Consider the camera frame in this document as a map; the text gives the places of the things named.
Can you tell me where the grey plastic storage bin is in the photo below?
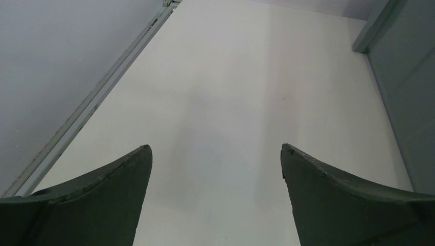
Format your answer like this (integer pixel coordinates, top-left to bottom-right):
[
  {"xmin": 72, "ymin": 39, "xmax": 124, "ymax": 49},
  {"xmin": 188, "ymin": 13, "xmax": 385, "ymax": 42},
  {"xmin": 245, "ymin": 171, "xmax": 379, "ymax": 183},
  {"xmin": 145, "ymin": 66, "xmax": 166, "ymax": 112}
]
[{"xmin": 352, "ymin": 0, "xmax": 434, "ymax": 194}]

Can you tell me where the aluminium enclosure frame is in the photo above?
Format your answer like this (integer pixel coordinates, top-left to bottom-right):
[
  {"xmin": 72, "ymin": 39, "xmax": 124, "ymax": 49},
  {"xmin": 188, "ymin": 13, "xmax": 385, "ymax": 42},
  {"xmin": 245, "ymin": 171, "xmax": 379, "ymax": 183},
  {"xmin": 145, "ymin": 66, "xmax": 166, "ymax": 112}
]
[{"xmin": 1, "ymin": 1, "xmax": 169, "ymax": 196}]

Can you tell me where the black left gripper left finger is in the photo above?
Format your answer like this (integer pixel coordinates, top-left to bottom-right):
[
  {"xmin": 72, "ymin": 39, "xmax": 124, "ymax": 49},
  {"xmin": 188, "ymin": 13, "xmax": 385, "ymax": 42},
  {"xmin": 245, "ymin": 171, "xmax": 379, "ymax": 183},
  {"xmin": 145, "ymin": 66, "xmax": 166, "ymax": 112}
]
[{"xmin": 1, "ymin": 145, "xmax": 152, "ymax": 245}]

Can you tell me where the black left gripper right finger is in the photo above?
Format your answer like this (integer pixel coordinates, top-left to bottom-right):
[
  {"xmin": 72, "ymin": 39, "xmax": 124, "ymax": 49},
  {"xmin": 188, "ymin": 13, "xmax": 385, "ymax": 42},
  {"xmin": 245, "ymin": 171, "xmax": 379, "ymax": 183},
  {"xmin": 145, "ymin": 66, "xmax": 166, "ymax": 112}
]
[{"xmin": 280, "ymin": 143, "xmax": 434, "ymax": 245}]

